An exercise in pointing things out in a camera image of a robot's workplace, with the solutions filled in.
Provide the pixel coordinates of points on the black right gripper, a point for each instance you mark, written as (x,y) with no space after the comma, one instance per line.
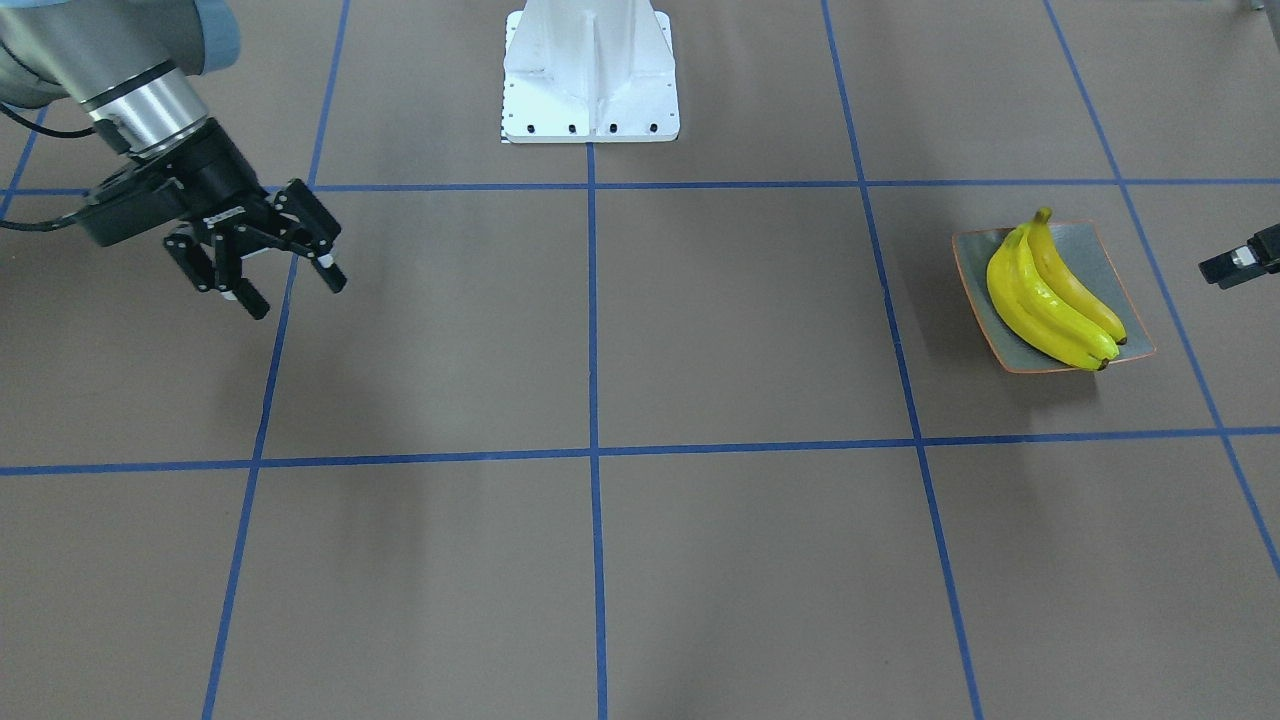
(218,172)

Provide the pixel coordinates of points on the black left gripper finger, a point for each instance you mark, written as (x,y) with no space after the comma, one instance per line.
(1258,256)

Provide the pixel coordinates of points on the greenish yellow banana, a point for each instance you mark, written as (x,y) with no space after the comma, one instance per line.
(1063,332)

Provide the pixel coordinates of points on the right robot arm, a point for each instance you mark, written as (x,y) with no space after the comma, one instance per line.
(128,65)

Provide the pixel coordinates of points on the square grey-blue plate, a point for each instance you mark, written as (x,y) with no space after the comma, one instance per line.
(1086,255)

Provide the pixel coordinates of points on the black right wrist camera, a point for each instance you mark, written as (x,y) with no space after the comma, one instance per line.
(136,199)

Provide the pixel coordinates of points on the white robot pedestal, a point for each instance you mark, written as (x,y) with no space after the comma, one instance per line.
(589,72)

